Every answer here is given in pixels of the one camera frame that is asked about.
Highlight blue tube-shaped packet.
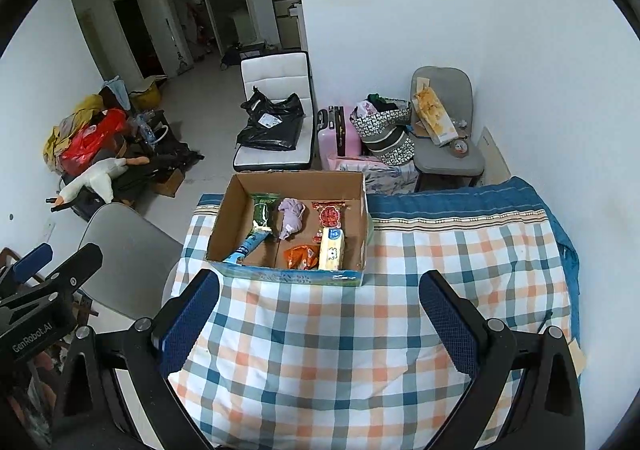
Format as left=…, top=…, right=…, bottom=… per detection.
left=222, top=226, right=273, bottom=265

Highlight pink suitcase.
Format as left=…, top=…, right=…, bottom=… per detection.
left=316, top=104, right=363, bottom=158

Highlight yellow paper packet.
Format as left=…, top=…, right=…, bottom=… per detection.
left=412, top=84, right=458, bottom=147

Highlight white goose plush toy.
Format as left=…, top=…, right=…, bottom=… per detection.
left=50, top=156, right=151, bottom=208

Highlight red snack packet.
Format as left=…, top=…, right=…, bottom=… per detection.
left=311, top=200, right=347, bottom=241

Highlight purple cloth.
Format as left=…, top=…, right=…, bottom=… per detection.
left=277, top=198, right=307, bottom=241

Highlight patterned tote bag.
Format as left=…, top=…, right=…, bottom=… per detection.
left=350, top=100, right=413, bottom=141

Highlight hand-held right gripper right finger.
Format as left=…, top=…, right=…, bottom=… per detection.
left=419, top=270, right=586, bottom=450

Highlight floral bedding bundle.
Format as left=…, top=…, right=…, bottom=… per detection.
left=325, top=155, right=418, bottom=195

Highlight orange snack packet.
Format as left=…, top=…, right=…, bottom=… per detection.
left=284, top=245, right=321, bottom=271

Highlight white padded chair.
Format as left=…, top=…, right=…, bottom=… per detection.
left=232, top=50, right=317, bottom=171

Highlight striped tote bag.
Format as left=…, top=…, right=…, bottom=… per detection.
left=362, top=122, right=416, bottom=165

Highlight black tripod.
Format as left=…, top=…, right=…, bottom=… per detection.
left=145, top=145, right=206, bottom=175

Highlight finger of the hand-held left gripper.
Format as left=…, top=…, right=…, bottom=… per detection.
left=12, top=244, right=53, bottom=283
left=50, top=243, right=103, bottom=301

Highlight black plastic bag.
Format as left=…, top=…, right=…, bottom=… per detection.
left=236, top=86, right=305, bottom=151

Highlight red plastic bag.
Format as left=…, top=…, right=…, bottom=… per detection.
left=60, top=108, right=128, bottom=175

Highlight small brown cardboard box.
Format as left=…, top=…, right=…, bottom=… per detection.
left=152, top=170, right=185, bottom=195

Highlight light blue cloth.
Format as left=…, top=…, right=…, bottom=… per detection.
left=105, top=77, right=132, bottom=110

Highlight yellow tissue pack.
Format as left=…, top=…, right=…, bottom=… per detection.
left=318, top=227, right=347, bottom=271

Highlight plain grey shell chair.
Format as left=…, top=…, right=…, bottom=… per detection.
left=77, top=204, right=185, bottom=321

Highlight yellow cloth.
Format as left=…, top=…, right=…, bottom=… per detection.
left=44, top=94, right=106, bottom=171

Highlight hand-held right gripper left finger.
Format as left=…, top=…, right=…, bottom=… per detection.
left=52, top=269, right=221, bottom=450

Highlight beige board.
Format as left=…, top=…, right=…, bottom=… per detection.
left=477, top=126, right=511, bottom=185

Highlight black bag at doorway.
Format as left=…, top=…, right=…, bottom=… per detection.
left=220, top=44, right=266, bottom=70

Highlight yellow bin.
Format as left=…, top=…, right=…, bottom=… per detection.
left=129, top=74, right=168, bottom=113

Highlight dark wooden chair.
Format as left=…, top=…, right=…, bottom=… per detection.
left=0, top=247, right=101, bottom=331

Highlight black luggage bag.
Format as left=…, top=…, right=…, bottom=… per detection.
left=60, top=170, right=151, bottom=221

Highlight green snack packet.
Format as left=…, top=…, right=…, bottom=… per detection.
left=250, top=194, right=278, bottom=233

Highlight pack of water bottles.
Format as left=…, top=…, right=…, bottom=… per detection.
left=132, top=112, right=166, bottom=143

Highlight grey chair with clutter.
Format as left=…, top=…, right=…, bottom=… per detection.
left=410, top=66, right=486, bottom=191

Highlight plaid blanket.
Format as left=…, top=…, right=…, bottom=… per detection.
left=162, top=176, right=581, bottom=450

